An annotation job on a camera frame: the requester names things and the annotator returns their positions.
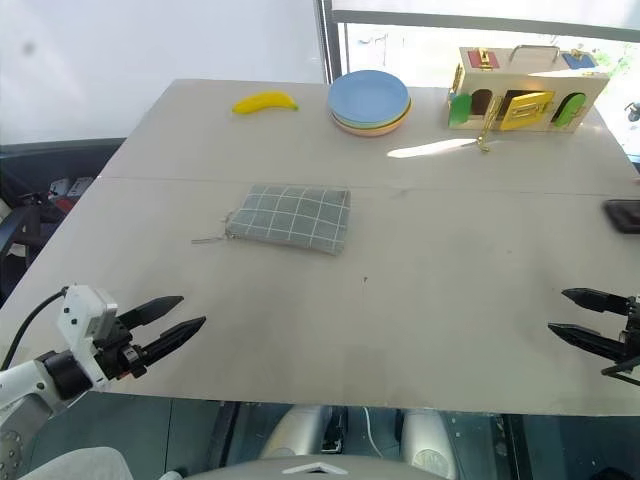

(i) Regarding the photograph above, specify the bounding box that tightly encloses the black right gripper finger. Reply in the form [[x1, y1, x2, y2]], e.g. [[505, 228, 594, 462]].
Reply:
[[547, 322, 626, 362], [560, 287, 629, 317]]

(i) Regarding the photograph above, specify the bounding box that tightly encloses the silver right robot leg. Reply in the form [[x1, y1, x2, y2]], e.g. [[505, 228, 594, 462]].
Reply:
[[399, 408, 459, 480]]

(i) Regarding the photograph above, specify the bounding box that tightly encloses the dark chair with clutter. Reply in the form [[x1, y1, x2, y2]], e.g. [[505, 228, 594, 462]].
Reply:
[[0, 175, 96, 301]]

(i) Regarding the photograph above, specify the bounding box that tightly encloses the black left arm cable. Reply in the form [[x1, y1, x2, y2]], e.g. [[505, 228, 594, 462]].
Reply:
[[0, 286, 70, 372]]

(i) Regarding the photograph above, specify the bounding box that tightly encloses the yellow toy banana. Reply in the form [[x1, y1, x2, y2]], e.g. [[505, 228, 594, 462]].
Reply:
[[230, 90, 301, 117]]

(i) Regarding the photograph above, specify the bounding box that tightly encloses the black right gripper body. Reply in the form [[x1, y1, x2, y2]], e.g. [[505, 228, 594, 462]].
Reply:
[[601, 294, 640, 387]]

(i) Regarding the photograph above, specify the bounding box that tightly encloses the blue plastic plate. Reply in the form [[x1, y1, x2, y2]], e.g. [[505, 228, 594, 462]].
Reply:
[[327, 69, 412, 122]]

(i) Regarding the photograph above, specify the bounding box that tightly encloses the dark window frame post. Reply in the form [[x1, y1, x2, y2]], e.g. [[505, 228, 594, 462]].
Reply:
[[313, 0, 350, 87]]

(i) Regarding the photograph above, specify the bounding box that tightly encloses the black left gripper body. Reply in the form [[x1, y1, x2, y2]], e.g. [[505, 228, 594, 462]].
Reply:
[[91, 311, 149, 382]]

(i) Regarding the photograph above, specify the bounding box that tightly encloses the yellow plastic plate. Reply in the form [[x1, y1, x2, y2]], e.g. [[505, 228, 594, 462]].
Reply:
[[331, 107, 413, 130]]

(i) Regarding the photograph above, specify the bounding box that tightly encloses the black flat tray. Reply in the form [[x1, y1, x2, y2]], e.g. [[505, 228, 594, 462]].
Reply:
[[602, 198, 640, 234]]

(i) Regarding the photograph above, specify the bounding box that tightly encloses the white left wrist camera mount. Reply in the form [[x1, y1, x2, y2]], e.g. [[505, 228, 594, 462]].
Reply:
[[56, 284, 120, 392]]

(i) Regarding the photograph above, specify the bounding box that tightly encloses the green plastic plate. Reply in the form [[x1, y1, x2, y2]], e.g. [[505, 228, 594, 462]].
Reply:
[[330, 102, 413, 126]]

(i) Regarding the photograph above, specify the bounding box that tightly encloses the pink plastic plate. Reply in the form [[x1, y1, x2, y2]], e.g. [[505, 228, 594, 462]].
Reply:
[[333, 112, 413, 138]]

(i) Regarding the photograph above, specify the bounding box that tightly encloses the gold key chain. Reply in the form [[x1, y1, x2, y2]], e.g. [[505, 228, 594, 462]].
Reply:
[[474, 97, 503, 155]]

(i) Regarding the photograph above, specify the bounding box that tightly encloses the wooden lock busy box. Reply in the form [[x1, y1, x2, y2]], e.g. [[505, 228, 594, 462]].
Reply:
[[445, 43, 611, 137]]

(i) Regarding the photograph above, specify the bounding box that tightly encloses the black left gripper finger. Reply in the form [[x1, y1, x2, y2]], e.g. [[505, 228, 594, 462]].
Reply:
[[117, 295, 185, 332], [129, 315, 208, 372]]

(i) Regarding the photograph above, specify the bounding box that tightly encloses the silver left robot leg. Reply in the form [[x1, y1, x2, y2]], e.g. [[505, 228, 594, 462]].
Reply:
[[259, 404, 331, 462]]

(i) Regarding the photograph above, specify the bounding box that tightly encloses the silver robot leg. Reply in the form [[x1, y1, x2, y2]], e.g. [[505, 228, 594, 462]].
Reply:
[[399, 408, 459, 480], [259, 404, 331, 462]]

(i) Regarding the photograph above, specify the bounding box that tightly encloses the grey checked cloth pouch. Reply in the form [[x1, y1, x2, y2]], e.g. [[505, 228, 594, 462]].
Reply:
[[191, 183, 352, 257]]

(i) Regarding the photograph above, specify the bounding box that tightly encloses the white thin cable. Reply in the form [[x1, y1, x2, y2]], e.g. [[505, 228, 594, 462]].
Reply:
[[360, 406, 387, 457]]

